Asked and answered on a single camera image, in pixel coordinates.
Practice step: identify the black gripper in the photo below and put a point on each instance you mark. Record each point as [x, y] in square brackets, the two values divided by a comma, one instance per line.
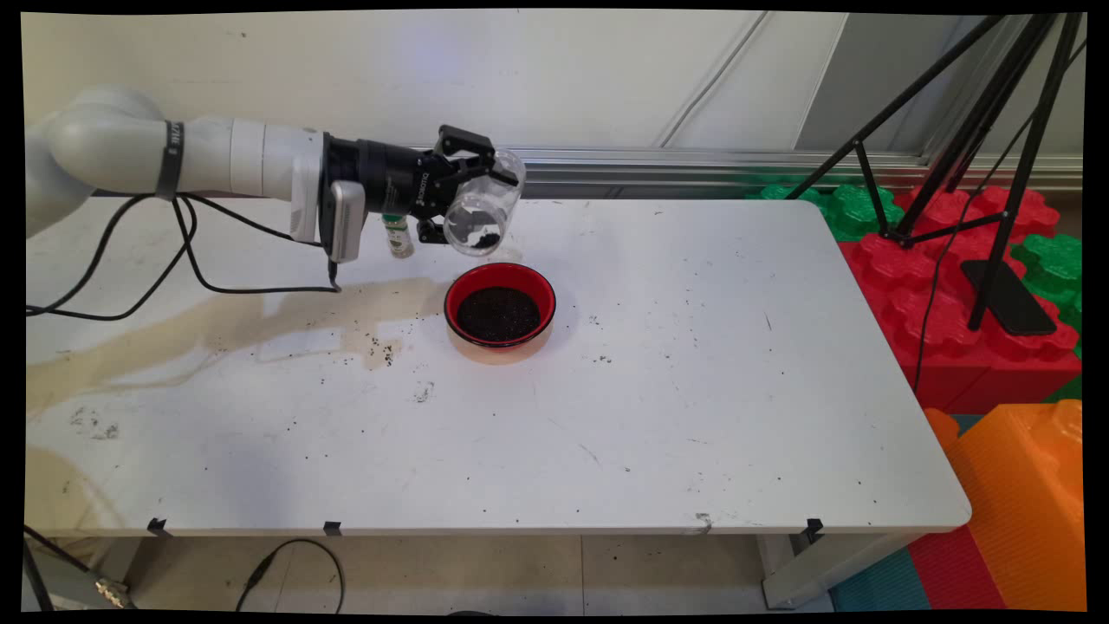
[390, 178]

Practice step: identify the clear plastic jar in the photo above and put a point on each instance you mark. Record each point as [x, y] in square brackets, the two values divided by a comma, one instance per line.
[485, 204]

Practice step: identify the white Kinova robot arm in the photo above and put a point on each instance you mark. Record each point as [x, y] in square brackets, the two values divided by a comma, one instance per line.
[243, 156]

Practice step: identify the green-capped spice bottle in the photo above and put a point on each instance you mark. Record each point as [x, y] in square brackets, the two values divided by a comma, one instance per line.
[398, 241]

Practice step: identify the red bowl black rim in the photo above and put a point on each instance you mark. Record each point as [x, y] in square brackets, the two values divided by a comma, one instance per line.
[485, 276]

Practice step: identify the white table leg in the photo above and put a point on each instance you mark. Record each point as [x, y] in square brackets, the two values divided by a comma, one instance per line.
[814, 568]

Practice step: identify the large black tripod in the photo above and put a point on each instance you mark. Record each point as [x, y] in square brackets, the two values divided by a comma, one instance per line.
[986, 113]

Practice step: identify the black flat plate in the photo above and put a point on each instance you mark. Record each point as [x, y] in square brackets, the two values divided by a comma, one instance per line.
[1009, 303]

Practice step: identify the teal floor mat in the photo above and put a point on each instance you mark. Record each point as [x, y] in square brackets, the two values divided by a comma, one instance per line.
[884, 585]

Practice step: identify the red floor mat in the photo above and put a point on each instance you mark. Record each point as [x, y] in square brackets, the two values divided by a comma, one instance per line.
[953, 572]

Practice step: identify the orange foam block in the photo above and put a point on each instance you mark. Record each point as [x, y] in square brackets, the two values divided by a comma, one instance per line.
[1022, 503]

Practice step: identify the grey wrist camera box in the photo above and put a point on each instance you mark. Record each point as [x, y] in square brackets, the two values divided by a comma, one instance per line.
[346, 221]

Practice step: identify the aluminium wall rail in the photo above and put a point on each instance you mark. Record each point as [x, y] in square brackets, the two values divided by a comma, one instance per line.
[650, 160]

